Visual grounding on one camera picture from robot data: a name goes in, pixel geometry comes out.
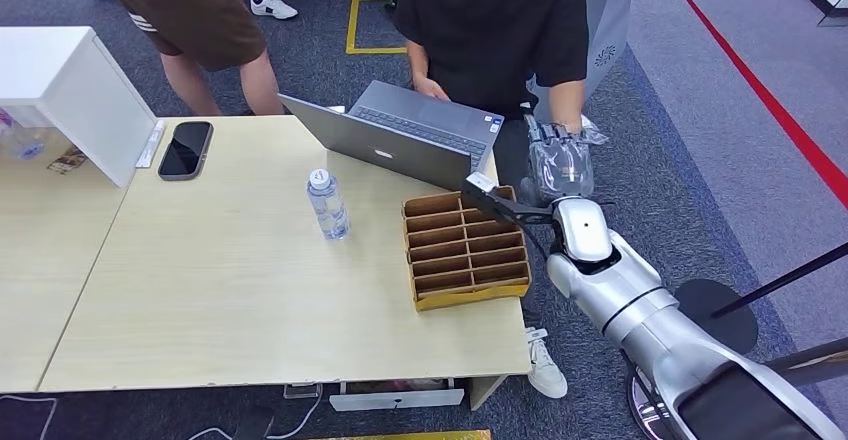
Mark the person's left hand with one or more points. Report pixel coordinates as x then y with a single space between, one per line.
566 124

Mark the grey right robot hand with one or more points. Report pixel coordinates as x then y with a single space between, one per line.
563 159

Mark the person's right hand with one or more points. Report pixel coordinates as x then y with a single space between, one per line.
430 88

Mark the person's right forearm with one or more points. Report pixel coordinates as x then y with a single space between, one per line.
418 62

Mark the person's left forearm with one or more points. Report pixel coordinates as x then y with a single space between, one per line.
568 99

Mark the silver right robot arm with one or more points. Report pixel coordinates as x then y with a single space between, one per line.
636 291

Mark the clear plastic bag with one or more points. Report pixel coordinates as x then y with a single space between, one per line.
595 133

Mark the grey open laptop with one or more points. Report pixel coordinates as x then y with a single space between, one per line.
397 149

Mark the grey standing kiosk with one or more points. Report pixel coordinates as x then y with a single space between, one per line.
609 20

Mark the white cabinet box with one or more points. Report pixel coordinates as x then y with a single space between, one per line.
79 86

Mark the cardboard divider box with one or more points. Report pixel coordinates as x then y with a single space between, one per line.
464 251

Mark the clear plastic water bottle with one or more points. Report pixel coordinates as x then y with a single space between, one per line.
327 208

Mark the white sneaker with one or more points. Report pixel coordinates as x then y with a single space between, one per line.
273 8
546 367

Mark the small clear bottle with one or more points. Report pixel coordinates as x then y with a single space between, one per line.
26 149

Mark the white paper strip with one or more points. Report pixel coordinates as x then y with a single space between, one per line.
151 145

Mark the small printed booklet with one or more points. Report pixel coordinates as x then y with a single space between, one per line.
66 161

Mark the black smartphone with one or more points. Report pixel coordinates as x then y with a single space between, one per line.
185 150

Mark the black stanchion base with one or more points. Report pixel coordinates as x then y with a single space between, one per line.
722 321

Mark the black stanchion pole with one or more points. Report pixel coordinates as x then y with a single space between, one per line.
782 280

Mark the chrome stanchion base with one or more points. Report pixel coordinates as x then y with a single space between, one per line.
642 404

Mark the white under-desk tray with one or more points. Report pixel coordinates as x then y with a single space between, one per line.
397 400

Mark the yellow floor plate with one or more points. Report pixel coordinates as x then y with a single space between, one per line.
411 436

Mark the chrome stanchion pole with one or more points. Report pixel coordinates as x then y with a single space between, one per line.
811 361

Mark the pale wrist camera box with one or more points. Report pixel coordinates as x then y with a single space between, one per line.
481 182

